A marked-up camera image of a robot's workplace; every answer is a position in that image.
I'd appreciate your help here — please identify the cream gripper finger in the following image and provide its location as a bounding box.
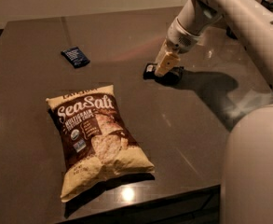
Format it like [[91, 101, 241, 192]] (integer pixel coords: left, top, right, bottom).
[[155, 41, 167, 63], [155, 51, 180, 77]]

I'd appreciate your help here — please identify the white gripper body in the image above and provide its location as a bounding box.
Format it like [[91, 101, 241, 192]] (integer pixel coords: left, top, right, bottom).
[[165, 19, 201, 54]]

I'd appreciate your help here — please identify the black rxbar chocolate bar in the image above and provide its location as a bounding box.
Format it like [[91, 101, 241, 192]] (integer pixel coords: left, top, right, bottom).
[[143, 63, 184, 86]]

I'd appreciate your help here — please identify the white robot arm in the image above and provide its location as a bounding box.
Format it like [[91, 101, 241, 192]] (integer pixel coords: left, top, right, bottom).
[[155, 0, 273, 224]]

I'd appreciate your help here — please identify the brown sea salt chip bag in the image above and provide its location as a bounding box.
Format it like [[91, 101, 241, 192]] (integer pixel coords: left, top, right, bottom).
[[47, 85, 155, 203]]

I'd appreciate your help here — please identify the dark blue snack packet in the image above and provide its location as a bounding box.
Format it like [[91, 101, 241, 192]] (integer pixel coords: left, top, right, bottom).
[[61, 47, 90, 68]]

